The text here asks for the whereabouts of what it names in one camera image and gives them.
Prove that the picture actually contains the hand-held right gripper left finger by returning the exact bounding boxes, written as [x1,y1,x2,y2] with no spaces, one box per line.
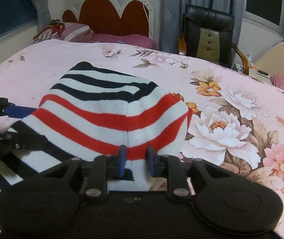
[45,145,128,200]

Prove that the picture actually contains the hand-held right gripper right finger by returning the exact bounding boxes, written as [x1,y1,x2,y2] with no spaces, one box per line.
[145,146,223,201]

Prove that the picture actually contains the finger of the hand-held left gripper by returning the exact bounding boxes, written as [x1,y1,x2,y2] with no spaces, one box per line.
[0,96,37,120]
[0,122,23,168]

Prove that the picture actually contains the striped knit sweater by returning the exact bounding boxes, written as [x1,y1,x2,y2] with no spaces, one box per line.
[0,62,195,200]

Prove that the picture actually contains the striped pink pillow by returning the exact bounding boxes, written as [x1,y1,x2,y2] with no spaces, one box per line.
[33,19,95,43]

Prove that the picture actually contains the magenta pillow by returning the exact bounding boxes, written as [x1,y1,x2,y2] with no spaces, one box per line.
[77,33,160,51]

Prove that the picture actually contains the cream nightstand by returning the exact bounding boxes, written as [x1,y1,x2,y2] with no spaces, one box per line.
[234,62,272,80]

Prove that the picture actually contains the red heart-shaped headboard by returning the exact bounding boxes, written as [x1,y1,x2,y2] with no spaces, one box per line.
[62,0,155,40]

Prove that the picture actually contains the pink floral bedsheet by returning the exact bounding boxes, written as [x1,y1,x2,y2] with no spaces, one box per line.
[0,38,284,239]

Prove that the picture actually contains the black leather armchair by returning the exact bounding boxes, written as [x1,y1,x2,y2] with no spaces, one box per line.
[178,4,249,74]

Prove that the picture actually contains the cream arched headboard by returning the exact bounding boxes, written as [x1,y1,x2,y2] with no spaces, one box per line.
[253,38,284,81]

